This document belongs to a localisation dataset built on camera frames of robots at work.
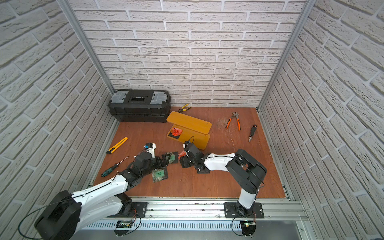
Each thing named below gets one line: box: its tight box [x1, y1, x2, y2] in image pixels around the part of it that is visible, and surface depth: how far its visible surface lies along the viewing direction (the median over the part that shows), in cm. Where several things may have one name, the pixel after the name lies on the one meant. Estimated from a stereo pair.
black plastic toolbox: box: [107, 89, 172, 123], surface depth 102 cm
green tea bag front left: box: [152, 166, 169, 183], surface depth 87 cm
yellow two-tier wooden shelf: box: [166, 111, 212, 150], surface depth 96 cm
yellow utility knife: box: [105, 137, 128, 154], surface depth 98 cm
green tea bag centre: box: [166, 151, 179, 164], surface depth 94 cm
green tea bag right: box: [197, 167, 210, 174], surface depth 68 cm
